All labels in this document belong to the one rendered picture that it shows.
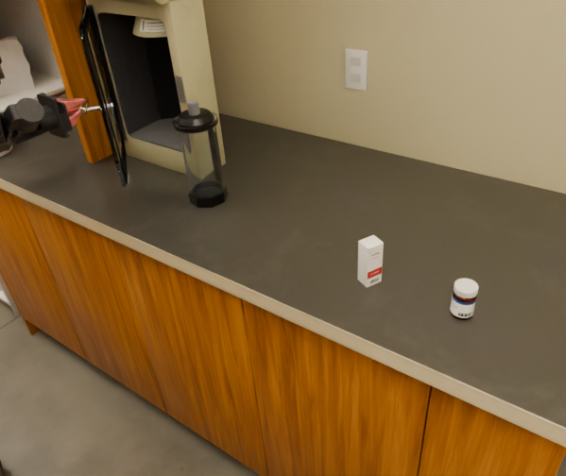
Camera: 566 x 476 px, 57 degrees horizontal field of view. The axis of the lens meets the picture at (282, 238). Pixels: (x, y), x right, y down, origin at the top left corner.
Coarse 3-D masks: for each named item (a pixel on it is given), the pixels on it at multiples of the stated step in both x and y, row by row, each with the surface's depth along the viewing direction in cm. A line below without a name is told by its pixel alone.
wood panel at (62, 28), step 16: (48, 0) 136; (64, 0) 140; (80, 0) 143; (48, 16) 137; (64, 16) 141; (80, 16) 145; (48, 32) 141; (64, 32) 142; (64, 48) 144; (80, 48) 148; (64, 64) 145; (80, 64) 149; (64, 80) 148; (80, 80) 150; (80, 96) 152; (96, 112) 158; (80, 128) 156; (96, 128) 160; (96, 144) 161; (96, 160) 163
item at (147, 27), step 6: (138, 18) 135; (144, 18) 134; (150, 18) 133; (138, 24) 136; (144, 24) 134; (150, 24) 133; (156, 24) 133; (162, 24) 133; (138, 30) 136; (144, 30) 134; (150, 30) 134; (156, 30) 133; (162, 30) 133; (144, 36) 135; (150, 36) 134; (156, 36) 134; (162, 36) 134
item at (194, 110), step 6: (192, 102) 124; (192, 108) 124; (198, 108) 125; (180, 114) 127; (186, 114) 126; (192, 114) 125; (198, 114) 126; (204, 114) 126; (210, 114) 126; (180, 120) 125; (186, 120) 124; (192, 120) 124; (198, 120) 124; (204, 120) 124; (210, 120) 125; (186, 126) 124; (192, 126) 124
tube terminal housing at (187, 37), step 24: (96, 0) 137; (168, 0) 122; (192, 0) 128; (168, 24) 126; (192, 24) 130; (192, 48) 132; (192, 72) 134; (192, 96) 137; (144, 144) 157; (168, 168) 156
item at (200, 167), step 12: (180, 132) 126; (192, 132) 124; (204, 132) 125; (180, 144) 130; (192, 144) 126; (204, 144) 127; (216, 144) 130; (192, 156) 128; (204, 156) 128; (216, 156) 131; (192, 168) 131; (204, 168) 130; (216, 168) 132; (192, 180) 133; (204, 180) 132; (216, 180) 134; (192, 192) 136; (204, 192) 134; (216, 192) 135
